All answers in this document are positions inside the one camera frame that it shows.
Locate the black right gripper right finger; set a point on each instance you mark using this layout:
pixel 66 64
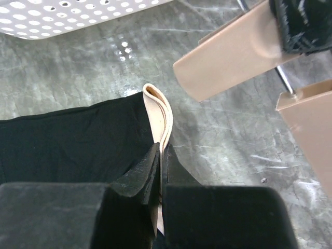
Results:
pixel 207 216

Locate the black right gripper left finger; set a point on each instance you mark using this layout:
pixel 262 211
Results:
pixel 121 214

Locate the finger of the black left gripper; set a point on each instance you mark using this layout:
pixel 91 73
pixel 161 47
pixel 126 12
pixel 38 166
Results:
pixel 304 26

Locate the beige clip hanger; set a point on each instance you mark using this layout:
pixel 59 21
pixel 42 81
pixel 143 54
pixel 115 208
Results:
pixel 245 47

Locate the black underwear beige waistband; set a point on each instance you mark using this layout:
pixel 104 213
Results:
pixel 90 144

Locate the white perforated plastic basket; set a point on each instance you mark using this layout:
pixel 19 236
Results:
pixel 41 19

